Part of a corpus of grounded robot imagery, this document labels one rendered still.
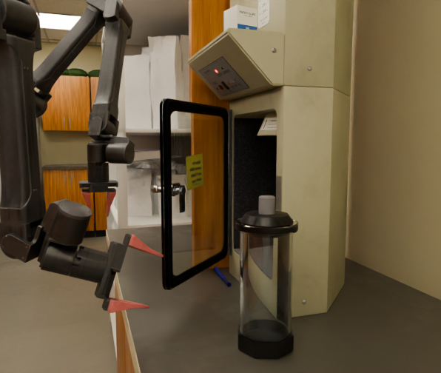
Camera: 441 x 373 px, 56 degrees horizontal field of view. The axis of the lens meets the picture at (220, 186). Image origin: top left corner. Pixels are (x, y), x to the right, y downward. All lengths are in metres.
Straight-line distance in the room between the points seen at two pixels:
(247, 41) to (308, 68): 0.13
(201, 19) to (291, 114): 0.47
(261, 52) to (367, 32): 0.60
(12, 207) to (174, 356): 0.38
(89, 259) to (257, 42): 0.50
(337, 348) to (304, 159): 0.36
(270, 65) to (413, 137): 0.50
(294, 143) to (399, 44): 0.52
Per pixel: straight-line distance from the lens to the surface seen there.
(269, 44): 0.83
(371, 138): 1.30
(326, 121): 0.87
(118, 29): 1.35
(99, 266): 0.78
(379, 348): 0.83
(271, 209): 0.71
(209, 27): 1.19
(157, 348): 0.79
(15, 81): 0.78
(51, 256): 0.77
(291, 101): 0.83
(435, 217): 1.13
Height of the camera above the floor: 1.30
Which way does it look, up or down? 6 degrees down
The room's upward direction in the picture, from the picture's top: straight up
